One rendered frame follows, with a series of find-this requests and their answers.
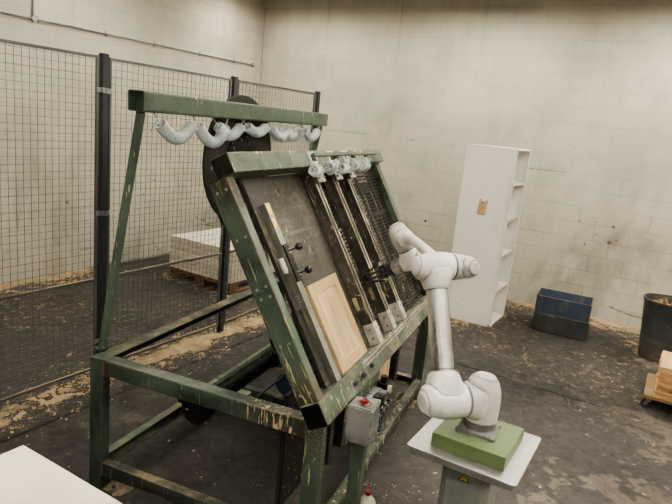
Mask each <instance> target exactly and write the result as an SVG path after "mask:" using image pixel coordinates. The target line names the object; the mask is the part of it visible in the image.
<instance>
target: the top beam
mask: <svg viewBox="0 0 672 504"><path fill-rule="evenodd" d="M326 151H333V152H340V151H346V152H353V151H377V152H378V154H376V155H368V157H367V159H368V160H370V159H371V161H370V163H371V166H372V165H374V164H377V163H381V162H383V161H384V159H383V157H382V154H381V152H380V150H320V151H314V152H326ZM306 152H308V151H258V152H226V153H224V154H222V155H220V156H218V157H216V158H214V159H212V160H211V163H212V166H213V168H214V171H215V173H216V176H217V178H218V180H222V179H224V178H225V177H227V176H234V179H239V178H250V177H260V176H271V175H281V174H292V173H303V172H308V169H309V167H310V166H311V164H310V160H309V158H308V155H307V153H306ZM364 158H365V157H364V155H355V158H354V159H356V160H357V161H359V160H360V159H362V162H363V159H364ZM317 159H318V162H319V163H320V165H322V164H323V162H324V161H326V162H329V159H328V157H317Z"/></svg>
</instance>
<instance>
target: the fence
mask: <svg viewBox="0 0 672 504"><path fill-rule="evenodd" d="M266 205H269V206H270V208H271V205H270V203H264V204H262V205H260V206H258V207H259V210H260V212H261V214H262V217H263V219H264V222H265V224H266V227H267V229H268V232H269V234H270V236H271V239H272V241H273V244H274V246H275V249H276V251H277V254H278V256H279V259H281V258H283V259H284V261H285V264H286V266H287V269H288V273H287V274H286V276H287V278H288V281H289V283H290V285H291V288H292V290H293V293H294V295H295V296H298V295H300V297H301V299H302V301H303V304H304V306H305V308H303V309H302V310H301V312H302V315H303V317H304V320H305V322H306V325H307V327H308V329H309V332H310V334H311V337H312V339H313V342H314V344H315V347H316V349H317V351H318V354H319V356H320V359H321V361H322V364H323V366H324V369H325V371H326V373H327V376H328V378H329V381H330V383H331V384H334V383H337V382H338V381H339V380H340V379H341V377H340V374H339V372H338V369H337V367H336V365H335V362H334V360H333V357H332V355H331V352H330V350H329V347H328V345H327V342H326V340H325V338H324V335H323V333H322V330H321V328H320V325H319V323H318V320H317V318H316V316H315V313H314V311H313V308H312V306H311V303H310V301H309V298H308V296H307V294H306V291H305V289H304V286H303V284H302V281H300V282H297V281H296V279H295V276H294V274H293V271H292V269H291V267H290V264H289V262H288V259H287V257H286V254H285V252H284V249H283V247H282V245H283V244H286V242H285V240H284V237H283V235H282V232H281V230H280V227H279V225H278V223H277V220H276V218H275V215H274V213H273V210H272V208H271V211H272V213H273V214H271V215H270V213H269V211H268V208H267V206H266ZM272 218H275V220H276V223H277V225H278V227H277V228H275V225H274V223H273V220H272Z"/></svg>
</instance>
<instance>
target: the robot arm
mask: <svg viewBox="0 0 672 504"><path fill-rule="evenodd" d="M389 235H390V238H391V241H392V243H393V245H394V247H395V249H396V250H397V252H398V254H399V258H397V259H395V260H393V261H391V262H390V263H387V264H381V263H380V262H378V263H377V264H376V265H375V266H374V267H372V268H371V269H369V270H368V271H367V274H366V275H364V276H362V278H361V279H359V281H360V282H361V281H364V282H366V281H370V282H371V283H375V282H385V283H386V282H387V281H388V280H387V278H388V277H389V276H392V275H394V274H396V275H398V274H401V273H404V272H406V271H412V274H413V276H414V277H415V278H416V279H417V280H420V282H421V284H422V287H423V289H424V290H425V291H426V297H427V310H428V323H429V334H430V348H431V361H432V372H430V373H429V374H428V375H427V379H426V383H425V385H423V386H422V387H421V389H420V390H419V393H418V397H417V402H418V406H419V408H420V410H421V411H422V412H423V413H424V414H426V415H427V416H430V417H433V418H437V419H443V420H449V419H459V418H462V420H461V422H460V423H459V425H458V426H456V427H455V431H456V432H459V433H464V434H468V435H471V436H474V437H478V438H481V439H484V440H487V441H489V442H495V436H496V434H497V432H498V430H499V429H501V424H499V423H497V418H498V415H499V410H500V404H501V388H500V383H499V381H498V380H497V378H496V376H495V375H493V374H491V373H488V372H485V371H478V372H475V373H473V374H472V375H471V376H470V377H469V379H468V380H466V381H464V382H462V379H461V377H460V374H459V373H458V372H457V371H454V359H453V346H452V334H451V322H450V310H449V298H448V289H449V287H450V283H451V280H460V279H464V278H467V279H470V278H473V277H474V276H476V275H477V274H478V273H479V270H480V265H479V262H478V261H477V260H476V259H475V258H473V257H471V256H465V255H461V254H456V253H447V252H435V251H434V250H433V249H432V248H430V247H429V246H428V245H427V244H426V243H424V242H423V241H422V240H421V239H419V238H418V237H417V236H415V235H414V234H413V232H412V231H410V230H409V229H408V228H407V227H406V226H405V225H404V224H403V223H401V222H396V223H395V224H393V225H391V226H390V228H389ZM377 266H380V268H379V270H377V271H374V272H371V273H369V272H370V271H372V270H373V269H375V268H376V267H377ZM378 272H379V275H376V276H373V277H371V278H370V277H369V276H370V275H373V274H375V273H378ZM380 276H381V277H384V279H378V280H372V279H375V278H377V277H380Z"/></svg>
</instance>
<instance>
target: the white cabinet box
mask: <svg viewBox="0 0 672 504"><path fill-rule="evenodd" d="M530 155H531V150H529V149H520V148H511V147H502V146H492V145H482V144H467V149H466V156H465V163H464V170H463V177H462V184H461V191H460V197H459V204H458V211H457V218H456V225H455V232H454V239H453V246H452V253H456V254H461V255H465V256H471V257H473V258H475V259H476V260H477V261H478V262H479V265H480V270H479V273H478V274H477V275H476V276H474V277H473V278H470V279H467V278H464V279H460V280H451V283H450V287H449V289H448V298H449V310H450V317H451V318H455V319H458V320H462V321H466V322H470V323H474V324H478V325H481V326H485V327H491V326H492V325H493V324H494V323H495V322H497V321H498V320H499V319H500V318H501V317H502V316H503V314H504V310H505V304H506V298H507V292H508V286H509V280H510V274H511V268H512V262H513V256H514V250H515V244H516V238H517V232H518V226H519V221H520V215H521V209H522V203H523V197H524V191H525V185H526V179H527V173H528V167H529V161H530Z"/></svg>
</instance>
